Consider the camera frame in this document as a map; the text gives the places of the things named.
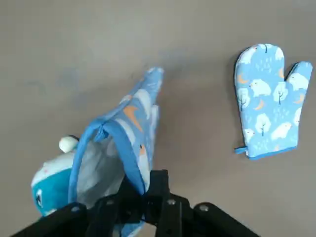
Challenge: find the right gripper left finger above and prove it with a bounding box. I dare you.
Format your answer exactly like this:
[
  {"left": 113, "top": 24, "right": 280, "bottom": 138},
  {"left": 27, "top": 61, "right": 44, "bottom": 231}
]
[{"left": 9, "top": 182, "right": 149, "bottom": 237}]

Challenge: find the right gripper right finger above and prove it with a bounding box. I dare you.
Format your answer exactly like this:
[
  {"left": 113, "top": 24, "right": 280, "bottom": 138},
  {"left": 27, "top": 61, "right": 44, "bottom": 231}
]
[{"left": 145, "top": 169, "right": 258, "bottom": 237}]

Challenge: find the small blue plush doll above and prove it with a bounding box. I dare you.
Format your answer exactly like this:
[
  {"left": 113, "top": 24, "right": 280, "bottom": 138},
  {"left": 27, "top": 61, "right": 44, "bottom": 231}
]
[{"left": 30, "top": 134, "right": 81, "bottom": 218}]

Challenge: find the blue bear print oven mitt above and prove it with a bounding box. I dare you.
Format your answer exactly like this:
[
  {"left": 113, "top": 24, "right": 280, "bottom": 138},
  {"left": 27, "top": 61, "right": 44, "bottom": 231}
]
[
  {"left": 68, "top": 66, "right": 165, "bottom": 237},
  {"left": 233, "top": 43, "right": 314, "bottom": 159}
]

